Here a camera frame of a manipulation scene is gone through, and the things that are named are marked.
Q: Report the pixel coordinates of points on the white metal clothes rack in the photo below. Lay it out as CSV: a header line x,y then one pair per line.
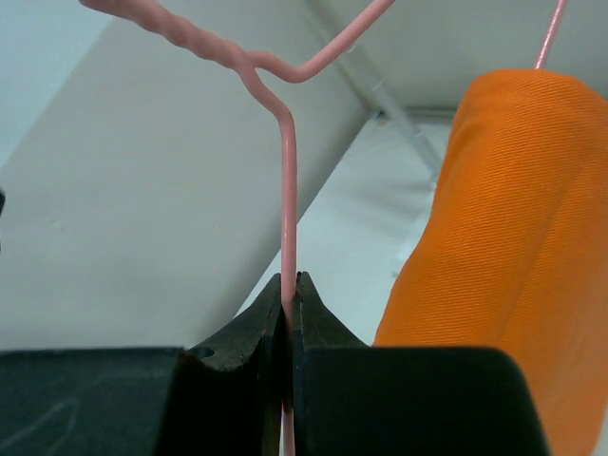
x,y
372,86

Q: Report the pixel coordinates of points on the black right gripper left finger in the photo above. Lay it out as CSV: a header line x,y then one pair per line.
x,y
220,397

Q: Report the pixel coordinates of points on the orange trousers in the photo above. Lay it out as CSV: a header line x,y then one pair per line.
x,y
514,254

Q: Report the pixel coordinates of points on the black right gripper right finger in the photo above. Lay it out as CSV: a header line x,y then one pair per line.
x,y
352,399

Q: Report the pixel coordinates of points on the pink wire hanger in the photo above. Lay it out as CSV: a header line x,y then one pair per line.
x,y
153,17

